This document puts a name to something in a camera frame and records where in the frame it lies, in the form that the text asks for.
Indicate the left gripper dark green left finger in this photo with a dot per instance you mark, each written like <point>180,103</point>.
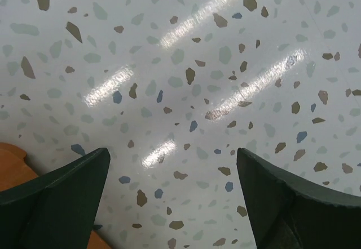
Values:
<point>58,209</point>

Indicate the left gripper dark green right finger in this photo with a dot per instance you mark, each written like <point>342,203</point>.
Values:
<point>288,211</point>

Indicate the orange plastic basket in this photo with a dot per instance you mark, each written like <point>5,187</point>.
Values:
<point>14,169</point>

